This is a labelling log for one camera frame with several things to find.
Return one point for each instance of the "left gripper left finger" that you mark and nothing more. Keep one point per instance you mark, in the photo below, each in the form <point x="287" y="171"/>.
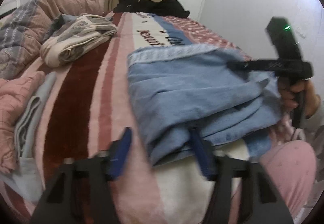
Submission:
<point x="79" y="190"/>

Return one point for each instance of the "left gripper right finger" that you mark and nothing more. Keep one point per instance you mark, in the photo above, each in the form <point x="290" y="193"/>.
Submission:
<point x="260" y="200"/>

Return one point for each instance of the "light blue denim pants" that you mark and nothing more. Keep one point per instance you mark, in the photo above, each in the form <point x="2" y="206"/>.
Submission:
<point x="173" y="89"/>

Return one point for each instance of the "grey sleeve forearm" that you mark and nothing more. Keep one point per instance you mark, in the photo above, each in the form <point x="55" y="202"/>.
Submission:
<point x="316" y="121"/>

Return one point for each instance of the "pink pajama leg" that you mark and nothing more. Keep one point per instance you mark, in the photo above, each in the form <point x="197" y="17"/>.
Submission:
<point x="292" y="167"/>

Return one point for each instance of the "striped polka dot blanket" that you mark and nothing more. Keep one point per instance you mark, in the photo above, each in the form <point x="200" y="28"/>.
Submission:
<point x="88" y="108"/>

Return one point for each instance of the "grey folded garment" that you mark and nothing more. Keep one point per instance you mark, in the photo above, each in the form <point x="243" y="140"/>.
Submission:
<point x="26" y="127"/>

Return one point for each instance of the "pink garment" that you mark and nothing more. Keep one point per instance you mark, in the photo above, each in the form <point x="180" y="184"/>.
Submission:
<point x="15" y="95"/>

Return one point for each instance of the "black clothes pile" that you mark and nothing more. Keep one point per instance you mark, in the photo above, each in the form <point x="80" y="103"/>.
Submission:
<point x="162" y="8"/>

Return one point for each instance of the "cream patterned folded garment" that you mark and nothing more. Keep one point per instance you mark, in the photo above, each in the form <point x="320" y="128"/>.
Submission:
<point x="70" y="37"/>

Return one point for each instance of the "pink plaid comforter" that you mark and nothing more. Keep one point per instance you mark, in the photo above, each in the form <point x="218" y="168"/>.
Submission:
<point x="24" y="30"/>

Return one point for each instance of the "white headboard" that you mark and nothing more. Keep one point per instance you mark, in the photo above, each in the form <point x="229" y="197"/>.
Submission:
<point x="8" y="7"/>

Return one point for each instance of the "white wall socket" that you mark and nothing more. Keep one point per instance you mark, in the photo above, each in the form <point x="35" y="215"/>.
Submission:
<point x="300" y="33"/>

